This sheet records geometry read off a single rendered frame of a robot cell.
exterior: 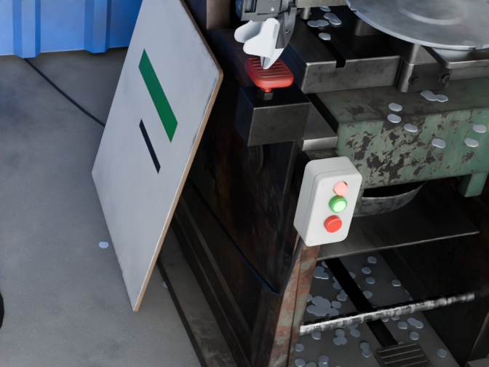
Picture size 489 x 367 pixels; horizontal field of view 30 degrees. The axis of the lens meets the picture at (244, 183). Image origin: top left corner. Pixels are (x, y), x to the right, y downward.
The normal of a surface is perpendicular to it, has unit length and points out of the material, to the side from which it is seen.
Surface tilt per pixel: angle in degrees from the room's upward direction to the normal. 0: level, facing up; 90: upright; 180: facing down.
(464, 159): 90
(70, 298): 0
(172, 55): 78
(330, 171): 0
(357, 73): 90
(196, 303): 0
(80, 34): 90
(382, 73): 90
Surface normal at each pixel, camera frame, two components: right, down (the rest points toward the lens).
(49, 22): 0.36, 0.60
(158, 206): -0.90, -0.08
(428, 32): 0.13, -0.79
